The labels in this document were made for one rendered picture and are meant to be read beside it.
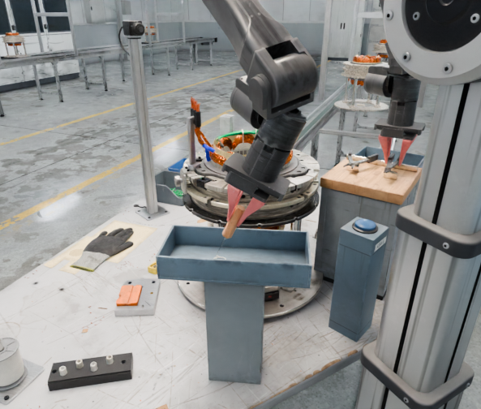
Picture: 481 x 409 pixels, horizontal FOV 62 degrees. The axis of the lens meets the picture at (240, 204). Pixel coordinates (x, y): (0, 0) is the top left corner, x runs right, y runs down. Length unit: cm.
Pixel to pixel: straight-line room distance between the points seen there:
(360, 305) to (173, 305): 44
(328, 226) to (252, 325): 39
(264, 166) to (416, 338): 32
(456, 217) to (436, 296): 11
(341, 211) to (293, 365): 37
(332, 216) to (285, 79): 54
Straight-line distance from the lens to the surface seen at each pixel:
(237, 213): 64
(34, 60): 761
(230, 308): 71
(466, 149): 52
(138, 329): 96
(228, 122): 102
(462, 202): 53
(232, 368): 81
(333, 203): 98
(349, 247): 82
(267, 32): 56
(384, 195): 93
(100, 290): 110
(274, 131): 57
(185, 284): 103
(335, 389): 188
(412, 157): 122
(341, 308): 91
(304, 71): 54
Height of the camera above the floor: 142
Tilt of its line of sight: 26 degrees down
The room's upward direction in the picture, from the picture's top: straight up
